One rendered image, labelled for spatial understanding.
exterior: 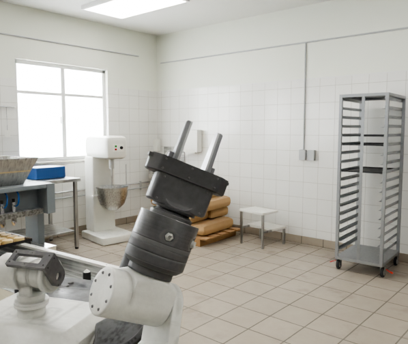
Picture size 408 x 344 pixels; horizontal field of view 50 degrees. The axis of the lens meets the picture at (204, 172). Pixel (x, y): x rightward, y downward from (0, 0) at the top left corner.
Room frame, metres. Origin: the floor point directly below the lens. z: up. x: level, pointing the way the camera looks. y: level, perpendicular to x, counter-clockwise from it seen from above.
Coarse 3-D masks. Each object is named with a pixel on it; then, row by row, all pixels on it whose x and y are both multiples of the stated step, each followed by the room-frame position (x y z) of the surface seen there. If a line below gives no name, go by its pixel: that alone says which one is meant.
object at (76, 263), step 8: (0, 248) 2.23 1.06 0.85; (8, 248) 2.19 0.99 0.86; (16, 248) 2.15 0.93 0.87; (24, 248) 2.11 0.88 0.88; (32, 248) 2.07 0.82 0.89; (40, 248) 2.04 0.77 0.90; (64, 256) 1.93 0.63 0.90; (72, 256) 1.92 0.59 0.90; (64, 264) 1.93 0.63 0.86; (72, 264) 1.90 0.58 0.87; (80, 264) 1.87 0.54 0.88; (88, 264) 1.84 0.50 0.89; (96, 264) 1.81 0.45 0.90; (104, 264) 1.80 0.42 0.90; (80, 272) 1.87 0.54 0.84; (96, 272) 1.81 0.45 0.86
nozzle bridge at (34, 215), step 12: (0, 192) 2.08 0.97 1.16; (12, 192) 2.22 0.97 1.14; (24, 192) 2.27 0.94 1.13; (36, 192) 2.33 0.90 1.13; (48, 192) 2.30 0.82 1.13; (24, 204) 2.27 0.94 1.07; (36, 204) 2.33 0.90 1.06; (48, 204) 2.30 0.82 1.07; (0, 216) 2.11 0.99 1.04; (12, 216) 2.16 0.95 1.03; (36, 216) 2.36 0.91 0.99; (36, 228) 2.37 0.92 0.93; (36, 240) 2.37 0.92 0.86
